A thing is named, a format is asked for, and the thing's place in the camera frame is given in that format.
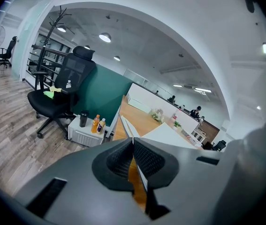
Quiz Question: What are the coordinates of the dried flower bouquet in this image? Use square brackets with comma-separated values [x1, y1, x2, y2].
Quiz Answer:
[149, 108, 166, 124]

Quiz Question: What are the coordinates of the orange drink bottle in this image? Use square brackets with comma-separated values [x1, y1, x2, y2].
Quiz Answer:
[91, 114, 100, 134]

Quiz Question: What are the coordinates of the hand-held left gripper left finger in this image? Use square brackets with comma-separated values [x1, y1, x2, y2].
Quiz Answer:
[13, 137, 152, 225]

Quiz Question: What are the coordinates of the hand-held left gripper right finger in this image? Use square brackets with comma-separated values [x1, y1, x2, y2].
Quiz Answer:
[134, 137, 238, 225]

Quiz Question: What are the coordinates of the white flat box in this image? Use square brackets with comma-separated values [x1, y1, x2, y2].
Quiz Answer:
[128, 97, 151, 113]

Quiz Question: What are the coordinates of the green cloth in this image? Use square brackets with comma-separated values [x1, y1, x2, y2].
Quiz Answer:
[43, 90, 55, 100]

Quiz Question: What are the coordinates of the green partition panel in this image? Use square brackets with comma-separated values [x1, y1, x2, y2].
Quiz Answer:
[73, 63, 133, 126]

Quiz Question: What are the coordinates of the black coat rack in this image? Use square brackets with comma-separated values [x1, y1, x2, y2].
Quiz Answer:
[35, 5, 72, 90]

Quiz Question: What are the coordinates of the black metal railing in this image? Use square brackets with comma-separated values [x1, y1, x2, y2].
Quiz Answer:
[27, 45, 68, 90]

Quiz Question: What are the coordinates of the small black office chair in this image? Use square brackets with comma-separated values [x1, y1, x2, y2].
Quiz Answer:
[0, 36, 18, 69]

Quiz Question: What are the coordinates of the white metal cabinet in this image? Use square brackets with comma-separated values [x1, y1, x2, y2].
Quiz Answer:
[67, 115, 105, 148]

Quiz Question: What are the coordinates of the wooden table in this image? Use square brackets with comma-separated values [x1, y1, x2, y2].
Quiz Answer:
[126, 82, 200, 135]

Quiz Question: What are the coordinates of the black tumbler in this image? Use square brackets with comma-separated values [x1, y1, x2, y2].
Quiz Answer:
[79, 110, 89, 128]

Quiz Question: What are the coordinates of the black mesh office chair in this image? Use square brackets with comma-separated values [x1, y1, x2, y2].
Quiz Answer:
[27, 45, 96, 139]

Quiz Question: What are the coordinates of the book with flag cover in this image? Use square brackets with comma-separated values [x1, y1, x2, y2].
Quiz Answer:
[182, 129, 194, 139]

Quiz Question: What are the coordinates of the yellow drink bottle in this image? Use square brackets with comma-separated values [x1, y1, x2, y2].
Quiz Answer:
[97, 118, 106, 135]

